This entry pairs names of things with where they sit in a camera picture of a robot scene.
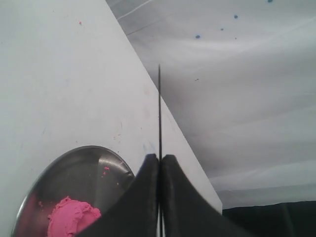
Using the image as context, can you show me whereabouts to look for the black cloth under table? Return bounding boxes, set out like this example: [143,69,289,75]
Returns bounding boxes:
[223,201,316,237]

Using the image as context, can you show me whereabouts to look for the pink clay lump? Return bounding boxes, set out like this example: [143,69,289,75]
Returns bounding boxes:
[47,197,101,237]

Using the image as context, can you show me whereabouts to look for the round steel plate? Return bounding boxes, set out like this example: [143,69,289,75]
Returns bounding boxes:
[11,146,134,237]

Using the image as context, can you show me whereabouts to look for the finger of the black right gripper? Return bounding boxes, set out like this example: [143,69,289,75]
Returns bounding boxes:
[161,155,252,237]
[76,154,158,237]

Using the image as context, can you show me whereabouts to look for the black knife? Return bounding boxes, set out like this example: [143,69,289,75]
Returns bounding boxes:
[158,64,164,237]

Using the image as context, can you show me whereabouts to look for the white backdrop curtain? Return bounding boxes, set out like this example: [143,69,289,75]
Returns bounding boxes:
[108,0,316,209]

